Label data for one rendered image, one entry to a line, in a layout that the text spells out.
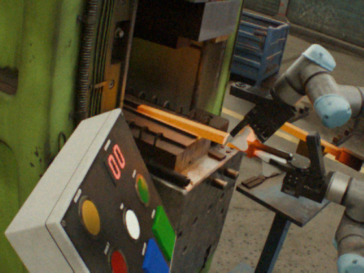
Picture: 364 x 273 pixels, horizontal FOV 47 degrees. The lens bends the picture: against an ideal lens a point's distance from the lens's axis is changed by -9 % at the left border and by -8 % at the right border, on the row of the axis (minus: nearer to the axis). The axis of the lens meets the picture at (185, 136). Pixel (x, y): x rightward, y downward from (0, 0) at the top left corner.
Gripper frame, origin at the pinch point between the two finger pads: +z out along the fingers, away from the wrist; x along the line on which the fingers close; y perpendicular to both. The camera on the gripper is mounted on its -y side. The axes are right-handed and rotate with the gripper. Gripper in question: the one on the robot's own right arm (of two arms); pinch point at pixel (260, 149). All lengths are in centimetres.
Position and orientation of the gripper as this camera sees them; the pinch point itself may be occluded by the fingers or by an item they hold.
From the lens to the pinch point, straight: 116.0
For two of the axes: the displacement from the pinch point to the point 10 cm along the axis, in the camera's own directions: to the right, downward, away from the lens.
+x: 4.9, -3.1, 8.1
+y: -1.5, 8.9, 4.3
